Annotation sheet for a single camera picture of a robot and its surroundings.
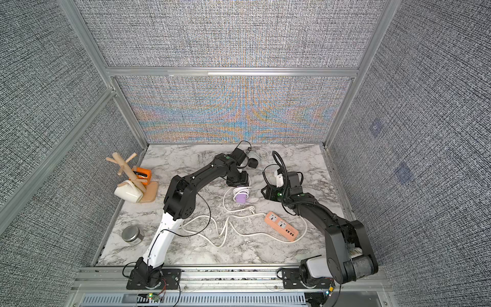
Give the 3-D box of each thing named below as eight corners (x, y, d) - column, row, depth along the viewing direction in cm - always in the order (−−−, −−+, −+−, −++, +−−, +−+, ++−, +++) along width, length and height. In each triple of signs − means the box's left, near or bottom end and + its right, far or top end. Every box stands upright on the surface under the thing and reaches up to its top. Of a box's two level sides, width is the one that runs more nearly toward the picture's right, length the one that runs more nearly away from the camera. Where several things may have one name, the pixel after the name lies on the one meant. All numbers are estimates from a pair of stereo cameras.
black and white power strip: (249, 171, 108) (249, 163, 103) (247, 159, 114) (247, 151, 109) (259, 170, 109) (260, 163, 103) (257, 158, 115) (257, 150, 109)
